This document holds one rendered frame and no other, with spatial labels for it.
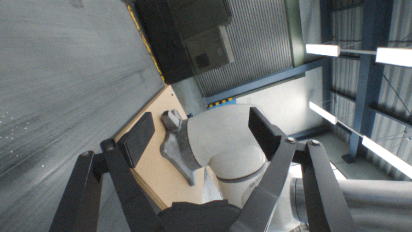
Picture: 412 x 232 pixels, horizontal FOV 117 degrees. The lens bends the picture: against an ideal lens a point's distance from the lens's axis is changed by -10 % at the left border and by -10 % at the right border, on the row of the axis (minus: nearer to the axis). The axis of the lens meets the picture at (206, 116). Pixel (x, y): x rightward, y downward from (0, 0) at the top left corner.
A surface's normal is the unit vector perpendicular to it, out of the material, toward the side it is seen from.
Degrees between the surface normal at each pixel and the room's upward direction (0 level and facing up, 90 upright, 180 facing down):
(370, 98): 90
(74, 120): 0
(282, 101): 90
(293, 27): 90
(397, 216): 118
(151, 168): 2
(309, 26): 90
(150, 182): 2
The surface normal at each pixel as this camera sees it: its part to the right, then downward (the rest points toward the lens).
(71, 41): 0.94, -0.30
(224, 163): -0.25, 0.29
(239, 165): -0.10, 0.17
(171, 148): 0.84, -0.31
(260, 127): -1.00, 0.05
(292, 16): -0.02, 0.46
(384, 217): -0.70, -0.14
